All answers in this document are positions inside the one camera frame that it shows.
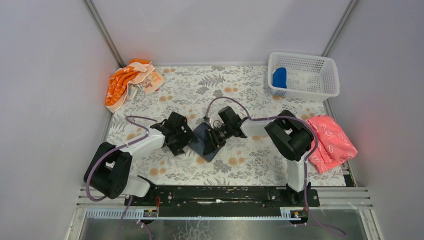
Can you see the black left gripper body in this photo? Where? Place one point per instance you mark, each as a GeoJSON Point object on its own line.
{"type": "Point", "coordinates": [185, 136]}

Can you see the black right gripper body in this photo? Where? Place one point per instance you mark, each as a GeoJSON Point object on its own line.
{"type": "Point", "coordinates": [211, 140]}

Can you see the dark grey towel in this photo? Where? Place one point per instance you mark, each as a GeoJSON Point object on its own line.
{"type": "Point", "coordinates": [199, 145]}

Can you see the blue towel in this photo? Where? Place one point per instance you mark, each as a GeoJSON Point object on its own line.
{"type": "Point", "coordinates": [279, 78]}

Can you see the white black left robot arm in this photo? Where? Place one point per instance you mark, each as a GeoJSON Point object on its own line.
{"type": "Point", "coordinates": [108, 174]}

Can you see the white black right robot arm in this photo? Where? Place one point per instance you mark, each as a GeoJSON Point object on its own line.
{"type": "Point", "coordinates": [290, 136]}

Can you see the floral tablecloth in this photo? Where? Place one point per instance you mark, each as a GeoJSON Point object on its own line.
{"type": "Point", "coordinates": [196, 91]}

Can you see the orange white towel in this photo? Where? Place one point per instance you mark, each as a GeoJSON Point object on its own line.
{"type": "Point", "coordinates": [139, 73]}

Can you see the white plastic basket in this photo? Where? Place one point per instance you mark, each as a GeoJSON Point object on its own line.
{"type": "Point", "coordinates": [309, 77]}

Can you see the pink patterned towel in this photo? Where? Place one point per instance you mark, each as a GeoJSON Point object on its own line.
{"type": "Point", "coordinates": [334, 147]}

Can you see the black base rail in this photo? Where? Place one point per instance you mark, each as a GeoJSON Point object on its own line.
{"type": "Point", "coordinates": [224, 201]}

